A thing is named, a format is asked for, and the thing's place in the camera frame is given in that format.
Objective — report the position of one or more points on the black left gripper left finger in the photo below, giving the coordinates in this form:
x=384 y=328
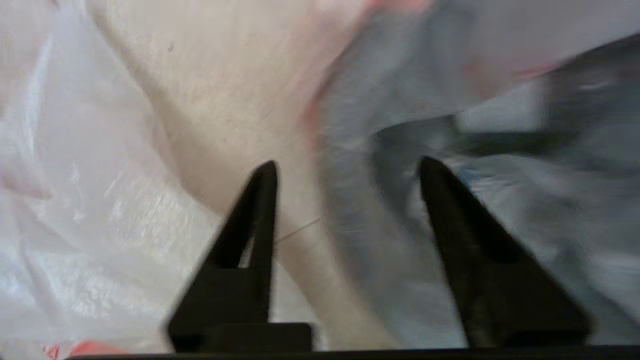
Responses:
x=235 y=300

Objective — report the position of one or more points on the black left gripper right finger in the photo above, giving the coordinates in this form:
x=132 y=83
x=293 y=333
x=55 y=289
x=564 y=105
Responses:
x=500 y=300

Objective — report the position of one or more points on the black trash bin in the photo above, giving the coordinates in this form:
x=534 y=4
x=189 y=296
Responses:
x=392 y=160

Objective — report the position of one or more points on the white red-print plastic bag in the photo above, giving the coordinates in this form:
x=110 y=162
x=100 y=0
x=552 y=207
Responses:
x=75 y=200

